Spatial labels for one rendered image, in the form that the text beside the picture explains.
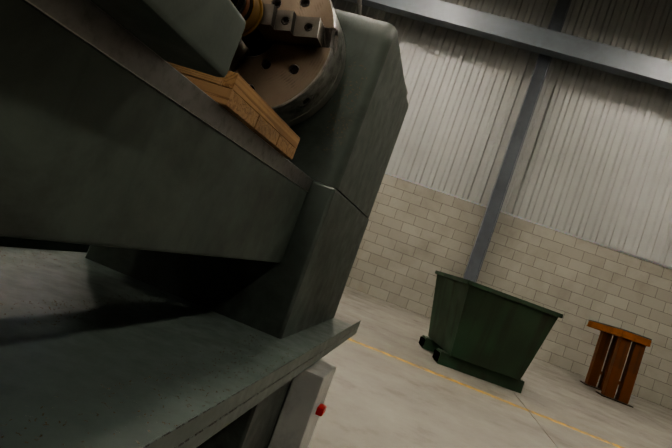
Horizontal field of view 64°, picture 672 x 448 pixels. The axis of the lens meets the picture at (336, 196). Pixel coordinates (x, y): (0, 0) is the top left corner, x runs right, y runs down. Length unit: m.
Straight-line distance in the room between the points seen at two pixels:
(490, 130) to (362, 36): 10.24
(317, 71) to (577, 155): 10.69
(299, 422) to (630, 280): 10.44
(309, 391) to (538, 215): 10.06
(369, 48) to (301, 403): 0.85
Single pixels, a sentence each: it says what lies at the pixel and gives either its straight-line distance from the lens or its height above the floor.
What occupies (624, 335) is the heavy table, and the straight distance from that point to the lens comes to 9.03.
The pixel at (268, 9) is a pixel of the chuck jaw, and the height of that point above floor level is 1.10.
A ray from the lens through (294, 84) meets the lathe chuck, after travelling 1.02.
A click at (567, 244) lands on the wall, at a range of 11.28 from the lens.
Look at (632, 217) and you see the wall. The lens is 11.71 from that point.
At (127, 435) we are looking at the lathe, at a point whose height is 0.54.
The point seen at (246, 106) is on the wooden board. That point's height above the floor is 0.88.
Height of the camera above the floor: 0.76
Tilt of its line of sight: 5 degrees up
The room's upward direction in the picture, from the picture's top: 20 degrees clockwise
